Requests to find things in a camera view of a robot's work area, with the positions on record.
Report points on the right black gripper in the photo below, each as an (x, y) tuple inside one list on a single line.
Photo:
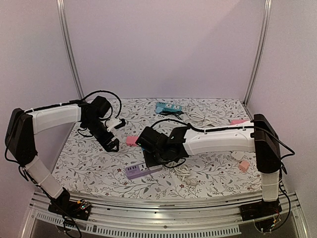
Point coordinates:
[(150, 160)]

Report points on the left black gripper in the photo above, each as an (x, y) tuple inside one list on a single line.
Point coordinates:
[(103, 142)]

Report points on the purple power strip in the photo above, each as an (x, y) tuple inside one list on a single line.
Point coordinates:
[(140, 170)]

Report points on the white tiger plug adapter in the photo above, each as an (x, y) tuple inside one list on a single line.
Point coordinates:
[(237, 155)]

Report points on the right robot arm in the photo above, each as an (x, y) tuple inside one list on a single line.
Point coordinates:
[(256, 135)]

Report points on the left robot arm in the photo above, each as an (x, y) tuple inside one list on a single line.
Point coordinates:
[(95, 116)]

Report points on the pink flat plug adapter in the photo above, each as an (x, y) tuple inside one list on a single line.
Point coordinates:
[(131, 140)]

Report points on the white power strip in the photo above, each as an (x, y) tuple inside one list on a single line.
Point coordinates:
[(159, 117)]

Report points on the floral table mat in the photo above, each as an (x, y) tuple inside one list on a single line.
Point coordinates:
[(85, 167)]

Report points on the teal power strip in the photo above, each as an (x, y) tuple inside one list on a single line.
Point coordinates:
[(166, 107)]

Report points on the pink power strip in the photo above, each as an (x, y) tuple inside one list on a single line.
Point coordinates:
[(238, 121)]

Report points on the salmon small cube adapter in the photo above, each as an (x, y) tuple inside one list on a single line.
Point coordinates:
[(244, 165)]

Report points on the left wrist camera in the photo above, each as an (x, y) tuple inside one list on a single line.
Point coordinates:
[(115, 124)]

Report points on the aluminium front rail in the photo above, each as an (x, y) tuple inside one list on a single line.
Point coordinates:
[(216, 217)]

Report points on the left aluminium frame post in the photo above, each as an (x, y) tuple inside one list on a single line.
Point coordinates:
[(68, 47)]

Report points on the aluminium frame post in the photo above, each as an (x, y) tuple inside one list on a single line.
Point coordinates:
[(259, 52), (68, 47)]

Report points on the right aluminium frame post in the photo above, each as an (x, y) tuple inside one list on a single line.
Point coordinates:
[(259, 52)]

